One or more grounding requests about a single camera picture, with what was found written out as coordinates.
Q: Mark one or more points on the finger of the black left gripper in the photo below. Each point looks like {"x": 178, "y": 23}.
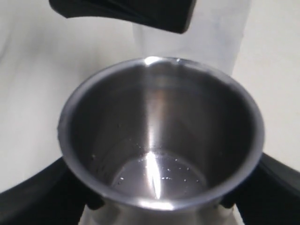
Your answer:
{"x": 168, "y": 15}

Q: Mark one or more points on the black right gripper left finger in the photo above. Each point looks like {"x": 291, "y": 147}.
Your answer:
{"x": 54, "y": 196}

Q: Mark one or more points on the stainless steel cup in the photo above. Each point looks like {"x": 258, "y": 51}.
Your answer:
{"x": 160, "y": 141}

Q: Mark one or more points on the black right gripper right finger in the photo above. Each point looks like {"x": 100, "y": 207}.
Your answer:
{"x": 269, "y": 196}

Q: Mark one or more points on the clear plastic measuring jug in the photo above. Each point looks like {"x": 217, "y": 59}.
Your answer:
{"x": 213, "y": 37}

